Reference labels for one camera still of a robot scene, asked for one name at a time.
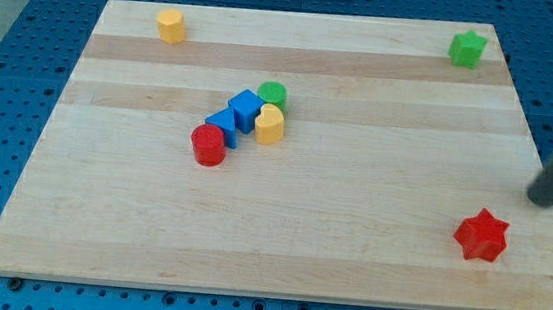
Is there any yellow heart block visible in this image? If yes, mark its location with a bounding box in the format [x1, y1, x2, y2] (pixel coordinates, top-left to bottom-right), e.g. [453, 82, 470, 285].
[254, 103, 285, 145]

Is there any red cylinder block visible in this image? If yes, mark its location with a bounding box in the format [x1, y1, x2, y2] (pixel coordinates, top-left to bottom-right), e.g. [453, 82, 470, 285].
[191, 124, 226, 167]

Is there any yellow hexagon block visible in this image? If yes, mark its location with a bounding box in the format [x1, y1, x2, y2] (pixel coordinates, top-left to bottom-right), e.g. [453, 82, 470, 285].
[157, 8, 186, 44]

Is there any green star block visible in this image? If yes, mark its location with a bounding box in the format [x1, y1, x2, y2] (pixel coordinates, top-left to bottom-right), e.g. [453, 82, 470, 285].
[448, 30, 488, 70]

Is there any red star block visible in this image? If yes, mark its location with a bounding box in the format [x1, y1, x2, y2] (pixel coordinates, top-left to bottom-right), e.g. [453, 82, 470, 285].
[453, 207, 509, 262]

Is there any blue cube block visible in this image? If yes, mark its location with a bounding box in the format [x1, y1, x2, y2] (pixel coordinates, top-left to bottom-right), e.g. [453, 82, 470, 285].
[228, 89, 265, 133]

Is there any green cylinder block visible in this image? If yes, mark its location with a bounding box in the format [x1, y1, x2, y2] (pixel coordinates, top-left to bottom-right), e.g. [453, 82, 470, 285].
[257, 81, 288, 115]

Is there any blue triangle block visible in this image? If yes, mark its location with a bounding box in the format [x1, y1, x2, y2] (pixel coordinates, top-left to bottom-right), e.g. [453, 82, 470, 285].
[205, 107, 238, 149]

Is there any wooden board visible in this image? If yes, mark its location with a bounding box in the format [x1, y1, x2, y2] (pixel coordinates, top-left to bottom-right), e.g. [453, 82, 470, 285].
[0, 0, 553, 310]

